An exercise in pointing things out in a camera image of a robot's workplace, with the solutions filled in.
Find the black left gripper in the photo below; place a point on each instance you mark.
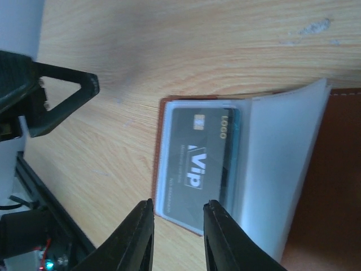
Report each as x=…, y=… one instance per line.
x=20, y=86

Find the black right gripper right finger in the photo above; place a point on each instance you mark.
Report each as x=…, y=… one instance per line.
x=227, y=246

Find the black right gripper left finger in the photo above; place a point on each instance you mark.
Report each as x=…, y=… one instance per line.
x=129, y=247

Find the brown leather card holder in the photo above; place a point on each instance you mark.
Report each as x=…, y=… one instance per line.
x=297, y=194

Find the blue card in sleeve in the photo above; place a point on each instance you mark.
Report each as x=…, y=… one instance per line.
x=234, y=161

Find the black enclosure frame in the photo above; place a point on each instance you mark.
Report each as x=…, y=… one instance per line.
x=69, y=245

